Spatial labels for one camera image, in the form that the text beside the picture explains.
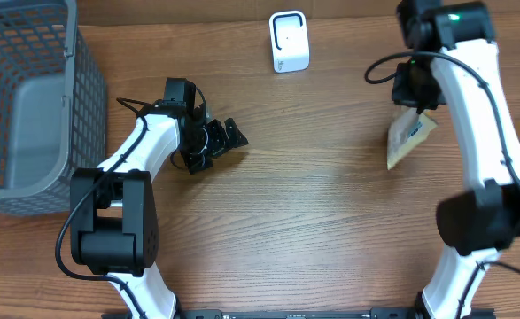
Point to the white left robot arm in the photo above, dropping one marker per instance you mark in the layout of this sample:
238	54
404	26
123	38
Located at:
112	233

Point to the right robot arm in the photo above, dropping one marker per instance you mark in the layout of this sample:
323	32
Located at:
453	59

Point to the white barcode scanner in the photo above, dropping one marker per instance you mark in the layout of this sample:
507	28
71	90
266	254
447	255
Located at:
289	41

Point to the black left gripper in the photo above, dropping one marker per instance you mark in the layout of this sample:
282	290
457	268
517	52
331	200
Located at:
193	161

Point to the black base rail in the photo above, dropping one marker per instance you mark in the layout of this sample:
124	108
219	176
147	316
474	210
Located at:
374	313

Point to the dark grey plastic basket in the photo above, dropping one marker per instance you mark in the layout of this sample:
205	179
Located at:
53	106

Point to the yellow wet wipes packet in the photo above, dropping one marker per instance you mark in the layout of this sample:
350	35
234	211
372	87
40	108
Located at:
407	130

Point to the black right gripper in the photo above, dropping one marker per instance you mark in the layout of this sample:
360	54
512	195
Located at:
403	95

